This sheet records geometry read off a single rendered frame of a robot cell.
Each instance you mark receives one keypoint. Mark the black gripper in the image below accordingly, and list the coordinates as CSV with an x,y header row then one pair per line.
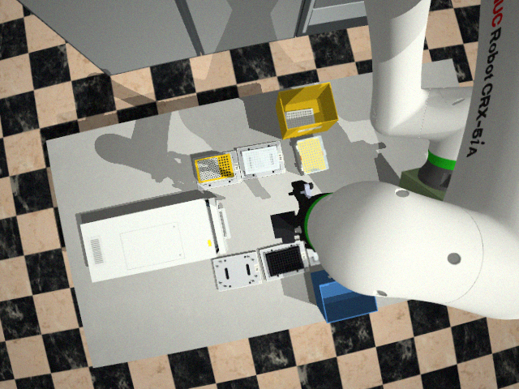
x,y
302,192

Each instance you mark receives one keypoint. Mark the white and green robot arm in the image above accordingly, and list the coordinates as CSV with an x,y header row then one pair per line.
x,y
381,240

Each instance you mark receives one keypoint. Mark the blue open-top box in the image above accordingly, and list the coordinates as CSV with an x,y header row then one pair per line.
x,y
339,302

